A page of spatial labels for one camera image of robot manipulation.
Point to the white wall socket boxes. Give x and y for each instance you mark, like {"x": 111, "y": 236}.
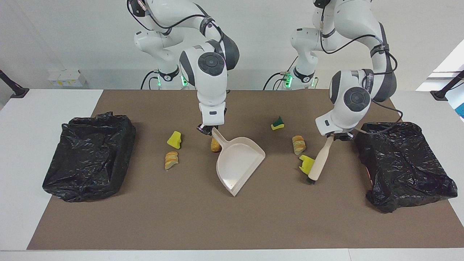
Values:
{"x": 67, "y": 78}

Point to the blue object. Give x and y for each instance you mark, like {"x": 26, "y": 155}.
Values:
{"x": 461, "y": 110}

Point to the green and yellow sponge piece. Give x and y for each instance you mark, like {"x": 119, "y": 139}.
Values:
{"x": 277, "y": 125}

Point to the yellow sponge wedge piece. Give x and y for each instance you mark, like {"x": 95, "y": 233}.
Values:
{"x": 174, "y": 140}

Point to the brown bread roll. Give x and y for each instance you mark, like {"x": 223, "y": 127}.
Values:
{"x": 214, "y": 146}

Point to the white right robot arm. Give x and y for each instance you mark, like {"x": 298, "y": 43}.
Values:
{"x": 212, "y": 72}

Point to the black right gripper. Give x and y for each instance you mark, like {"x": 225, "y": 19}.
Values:
{"x": 210, "y": 127}

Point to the brown table mat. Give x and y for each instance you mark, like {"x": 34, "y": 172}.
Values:
{"x": 217, "y": 224}

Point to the notched yellow sponge piece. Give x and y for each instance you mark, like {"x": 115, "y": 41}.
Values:
{"x": 307, "y": 165}

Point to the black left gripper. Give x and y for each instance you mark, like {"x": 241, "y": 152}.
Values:
{"x": 343, "y": 136}

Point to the striped croissant bread piece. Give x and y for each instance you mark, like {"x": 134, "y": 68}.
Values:
{"x": 171, "y": 160}
{"x": 298, "y": 145}

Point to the black bag lined bin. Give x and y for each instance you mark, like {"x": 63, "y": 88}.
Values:
{"x": 402, "y": 163}
{"x": 90, "y": 159}

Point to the beige brush with black bristles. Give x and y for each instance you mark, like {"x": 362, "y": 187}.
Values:
{"x": 320, "y": 159}

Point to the beige plastic dustpan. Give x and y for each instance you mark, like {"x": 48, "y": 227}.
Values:
{"x": 237, "y": 163}

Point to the black camera stand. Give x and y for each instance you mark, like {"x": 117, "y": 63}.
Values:
{"x": 14, "y": 88}
{"x": 444, "y": 92}

